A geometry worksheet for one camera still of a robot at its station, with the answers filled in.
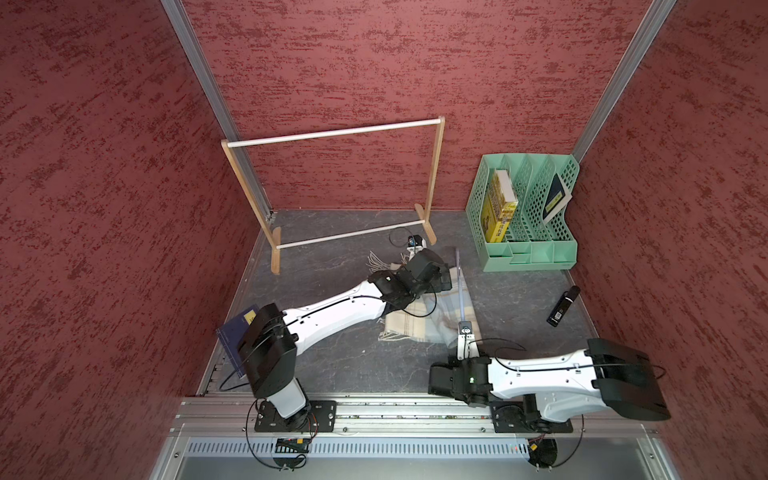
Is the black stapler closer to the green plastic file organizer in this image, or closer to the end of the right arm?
the green plastic file organizer

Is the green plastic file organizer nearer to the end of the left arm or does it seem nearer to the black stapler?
the black stapler

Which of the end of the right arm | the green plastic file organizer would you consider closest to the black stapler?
the green plastic file organizer

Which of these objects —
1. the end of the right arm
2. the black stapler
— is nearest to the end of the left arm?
the end of the right arm

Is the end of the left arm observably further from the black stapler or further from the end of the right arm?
the black stapler
